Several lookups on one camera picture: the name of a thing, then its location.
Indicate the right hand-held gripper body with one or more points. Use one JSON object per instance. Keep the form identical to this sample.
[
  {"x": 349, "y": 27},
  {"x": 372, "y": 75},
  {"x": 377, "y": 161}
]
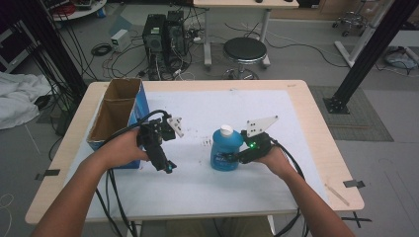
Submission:
[{"x": 257, "y": 148}]

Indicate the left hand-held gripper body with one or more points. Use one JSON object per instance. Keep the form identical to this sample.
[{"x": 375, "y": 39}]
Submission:
[{"x": 154, "y": 133}]

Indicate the blue bottle with white cap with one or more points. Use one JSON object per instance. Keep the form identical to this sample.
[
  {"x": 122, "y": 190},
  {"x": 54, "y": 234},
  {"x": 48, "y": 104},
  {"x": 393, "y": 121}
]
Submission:
[{"x": 219, "y": 144}]

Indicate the person's right hand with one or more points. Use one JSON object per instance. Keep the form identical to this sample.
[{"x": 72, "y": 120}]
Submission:
[{"x": 278, "y": 163}]

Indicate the person's left hand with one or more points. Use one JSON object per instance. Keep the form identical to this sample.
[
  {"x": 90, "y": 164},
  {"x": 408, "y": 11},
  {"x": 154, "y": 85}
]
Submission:
[{"x": 122, "y": 149}]

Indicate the white table sheet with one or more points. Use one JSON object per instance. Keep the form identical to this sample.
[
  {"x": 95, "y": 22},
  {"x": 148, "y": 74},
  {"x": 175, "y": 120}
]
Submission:
[{"x": 204, "y": 194}]

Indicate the blue cardboard box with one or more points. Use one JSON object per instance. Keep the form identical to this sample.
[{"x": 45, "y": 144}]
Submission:
[{"x": 115, "y": 108}]

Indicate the white table leg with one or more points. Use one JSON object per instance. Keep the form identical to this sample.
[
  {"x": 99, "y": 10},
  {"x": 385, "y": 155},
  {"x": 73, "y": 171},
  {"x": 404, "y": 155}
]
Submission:
[
  {"x": 270, "y": 225},
  {"x": 137, "y": 230}
]

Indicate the person's khaki trousers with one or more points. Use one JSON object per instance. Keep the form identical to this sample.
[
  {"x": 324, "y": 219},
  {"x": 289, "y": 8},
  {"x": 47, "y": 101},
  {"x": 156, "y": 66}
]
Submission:
[{"x": 197, "y": 228}]

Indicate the wooden stick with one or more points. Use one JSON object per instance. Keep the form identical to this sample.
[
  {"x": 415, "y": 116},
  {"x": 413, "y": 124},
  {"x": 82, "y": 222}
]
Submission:
[{"x": 336, "y": 195}]

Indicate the black computer tower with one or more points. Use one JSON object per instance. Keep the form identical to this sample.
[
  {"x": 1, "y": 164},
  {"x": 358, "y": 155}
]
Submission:
[
  {"x": 153, "y": 36},
  {"x": 176, "y": 33}
]

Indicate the small white box device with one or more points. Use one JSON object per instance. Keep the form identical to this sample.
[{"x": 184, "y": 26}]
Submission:
[{"x": 120, "y": 40}]

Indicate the black round stool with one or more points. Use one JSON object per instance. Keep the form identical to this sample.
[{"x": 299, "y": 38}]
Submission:
[{"x": 245, "y": 49}]

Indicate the black tape strip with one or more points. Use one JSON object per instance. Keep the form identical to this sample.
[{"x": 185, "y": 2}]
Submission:
[
  {"x": 353, "y": 183},
  {"x": 47, "y": 173}
]

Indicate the grey floor mat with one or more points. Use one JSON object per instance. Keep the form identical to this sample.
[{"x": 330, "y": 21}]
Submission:
[{"x": 365, "y": 115}]

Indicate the black tape cross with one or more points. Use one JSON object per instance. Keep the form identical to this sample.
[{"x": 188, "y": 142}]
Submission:
[{"x": 356, "y": 220}]

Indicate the round white table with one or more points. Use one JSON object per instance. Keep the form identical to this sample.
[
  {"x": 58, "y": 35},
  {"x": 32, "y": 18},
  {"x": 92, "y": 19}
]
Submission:
[{"x": 82, "y": 11}]

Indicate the white cloth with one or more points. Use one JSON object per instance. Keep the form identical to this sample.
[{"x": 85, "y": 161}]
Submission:
[{"x": 16, "y": 98}]

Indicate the white metal stand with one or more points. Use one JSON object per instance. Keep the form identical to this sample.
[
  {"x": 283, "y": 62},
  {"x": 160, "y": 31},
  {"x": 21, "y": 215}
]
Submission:
[{"x": 362, "y": 39}]

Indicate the wheeled chair base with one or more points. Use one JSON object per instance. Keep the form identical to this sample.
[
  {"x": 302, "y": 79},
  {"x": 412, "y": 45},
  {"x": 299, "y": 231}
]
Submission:
[{"x": 351, "y": 20}]

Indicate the black metal frame post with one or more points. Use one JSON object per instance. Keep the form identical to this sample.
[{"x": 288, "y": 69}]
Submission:
[
  {"x": 372, "y": 49},
  {"x": 49, "y": 39}
]

